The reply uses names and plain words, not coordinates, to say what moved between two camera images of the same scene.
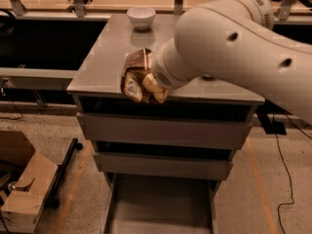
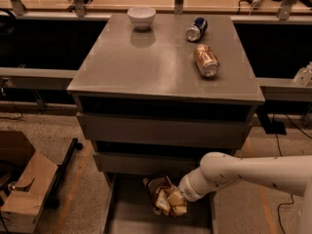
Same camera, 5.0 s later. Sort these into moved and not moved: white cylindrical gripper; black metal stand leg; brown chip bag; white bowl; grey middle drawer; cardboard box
Moved: brown chip bag; white cylindrical gripper
Not moved: white bowl; cardboard box; grey middle drawer; black metal stand leg
